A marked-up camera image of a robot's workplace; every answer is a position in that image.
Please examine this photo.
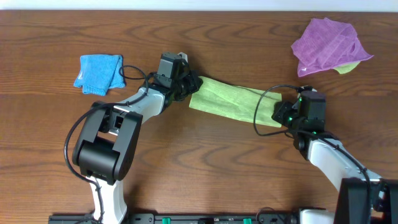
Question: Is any green microfiber cloth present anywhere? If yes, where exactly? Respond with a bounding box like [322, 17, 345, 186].
[189, 77, 282, 128]

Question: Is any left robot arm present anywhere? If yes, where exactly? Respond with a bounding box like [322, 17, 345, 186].
[64, 52, 203, 223]

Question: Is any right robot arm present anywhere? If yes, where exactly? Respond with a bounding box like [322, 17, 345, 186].
[272, 90, 397, 223]

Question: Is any purple microfiber cloth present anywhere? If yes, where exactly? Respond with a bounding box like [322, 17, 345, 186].
[291, 17, 373, 77]

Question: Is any blue folded cloth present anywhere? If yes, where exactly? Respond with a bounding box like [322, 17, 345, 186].
[73, 54, 126, 96]

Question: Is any left black cable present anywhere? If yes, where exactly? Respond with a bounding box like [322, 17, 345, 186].
[63, 64, 156, 224]

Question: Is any black cable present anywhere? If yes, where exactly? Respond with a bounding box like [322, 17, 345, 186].
[63, 64, 156, 224]
[252, 83, 373, 200]

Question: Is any right black cable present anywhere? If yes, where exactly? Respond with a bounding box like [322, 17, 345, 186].
[252, 83, 373, 200]

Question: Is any black mounting rail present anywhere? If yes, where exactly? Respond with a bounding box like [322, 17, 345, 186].
[48, 212, 343, 224]

